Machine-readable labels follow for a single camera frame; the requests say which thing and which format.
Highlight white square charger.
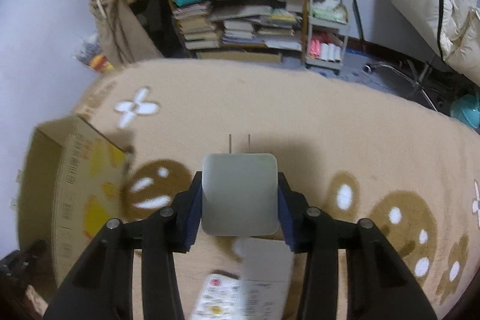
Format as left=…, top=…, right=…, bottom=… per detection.
left=201, top=135, right=279, bottom=237

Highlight plush toy bag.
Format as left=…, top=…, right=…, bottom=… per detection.
left=72, top=34, right=114, bottom=74

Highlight beige hanging trousers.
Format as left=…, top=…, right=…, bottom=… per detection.
left=88, top=0, right=163, bottom=68

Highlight white numbered remote control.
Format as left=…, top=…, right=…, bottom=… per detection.
left=190, top=274, right=240, bottom=320

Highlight cardboard box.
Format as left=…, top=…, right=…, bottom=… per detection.
left=17, top=116, right=129, bottom=297

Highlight patterned tan carpet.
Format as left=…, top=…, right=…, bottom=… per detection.
left=72, top=59, right=479, bottom=319

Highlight white small remote control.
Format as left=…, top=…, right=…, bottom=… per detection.
left=233, top=238, right=294, bottom=319

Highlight white rolling cart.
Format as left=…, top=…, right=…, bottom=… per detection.
left=305, top=0, right=354, bottom=76

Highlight stacked books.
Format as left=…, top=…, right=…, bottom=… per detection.
left=172, top=1, right=304, bottom=52

